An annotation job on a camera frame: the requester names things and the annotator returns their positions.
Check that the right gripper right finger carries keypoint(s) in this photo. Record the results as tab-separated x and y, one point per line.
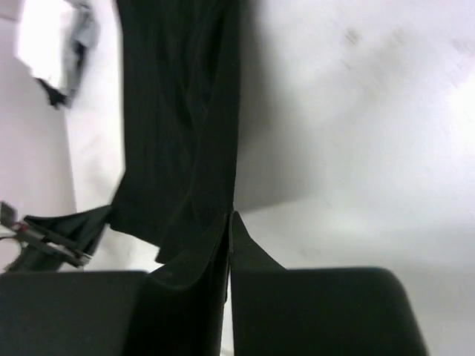
252	270

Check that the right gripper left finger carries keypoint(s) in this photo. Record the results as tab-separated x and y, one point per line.
188	296

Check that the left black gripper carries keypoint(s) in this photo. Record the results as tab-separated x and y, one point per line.
40	249

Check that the black tank top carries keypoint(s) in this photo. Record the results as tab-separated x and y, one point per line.
153	130

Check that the grey folded tank top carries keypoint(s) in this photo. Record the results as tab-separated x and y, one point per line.
81	39

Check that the white folded tank top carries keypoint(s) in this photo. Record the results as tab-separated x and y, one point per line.
41	35

